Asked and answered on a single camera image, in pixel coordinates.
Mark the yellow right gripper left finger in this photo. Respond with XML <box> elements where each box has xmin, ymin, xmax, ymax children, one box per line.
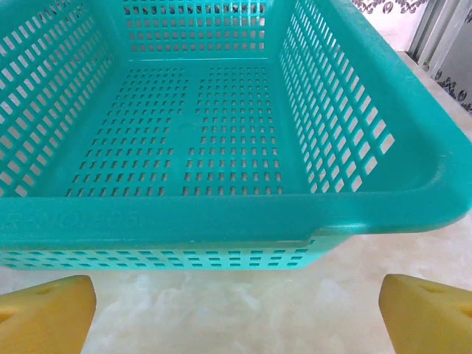
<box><xmin>0</xmin><ymin>274</ymin><xmax>97</xmax><ymax>354</ymax></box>

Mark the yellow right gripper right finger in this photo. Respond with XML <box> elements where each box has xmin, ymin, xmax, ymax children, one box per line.
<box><xmin>378</xmin><ymin>273</ymin><xmax>472</xmax><ymax>354</ymax></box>

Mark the teal plastic mesh basket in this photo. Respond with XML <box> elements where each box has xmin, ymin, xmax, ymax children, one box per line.
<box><xmin>0</xmin><ymin>0</ymin><xmax>472</xmax><ymax>272</ymax></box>

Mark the aluminium frame post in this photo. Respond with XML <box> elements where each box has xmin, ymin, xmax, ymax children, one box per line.
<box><xmin>407</xmin><ymin>0</ymin><xmax>460</xmax><ymax>73</ymax></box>

